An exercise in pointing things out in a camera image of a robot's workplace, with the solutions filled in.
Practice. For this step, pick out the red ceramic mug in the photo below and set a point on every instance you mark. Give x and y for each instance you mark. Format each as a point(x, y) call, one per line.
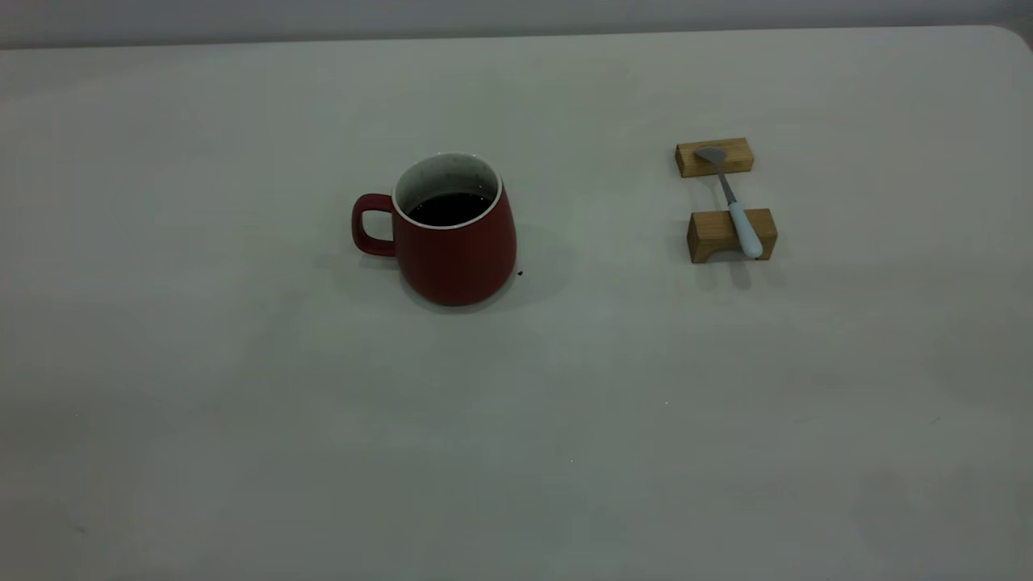
point(456, 258)

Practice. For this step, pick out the arched wooden block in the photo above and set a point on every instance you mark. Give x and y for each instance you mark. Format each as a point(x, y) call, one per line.
point(714, 234)

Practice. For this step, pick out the dark coffee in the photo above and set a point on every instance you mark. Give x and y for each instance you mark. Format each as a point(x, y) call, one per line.
point(450, 209)

